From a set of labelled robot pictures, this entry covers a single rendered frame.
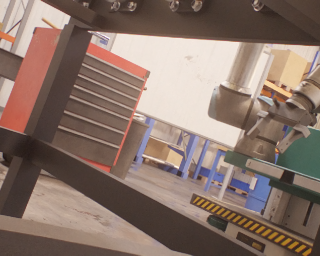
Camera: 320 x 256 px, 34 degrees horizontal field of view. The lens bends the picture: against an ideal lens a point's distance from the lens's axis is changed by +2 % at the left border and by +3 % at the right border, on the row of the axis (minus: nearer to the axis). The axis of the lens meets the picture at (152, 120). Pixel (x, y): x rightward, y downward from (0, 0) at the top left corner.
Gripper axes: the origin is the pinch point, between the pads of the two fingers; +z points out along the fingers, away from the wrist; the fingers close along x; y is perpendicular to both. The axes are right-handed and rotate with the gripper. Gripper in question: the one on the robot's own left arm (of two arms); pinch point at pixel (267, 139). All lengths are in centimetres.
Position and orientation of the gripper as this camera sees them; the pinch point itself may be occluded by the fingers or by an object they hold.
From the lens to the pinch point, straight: 170.6
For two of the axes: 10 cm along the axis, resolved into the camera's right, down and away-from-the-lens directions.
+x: 5.0, 2.7, -8.2
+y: -5.3, -6.5, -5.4
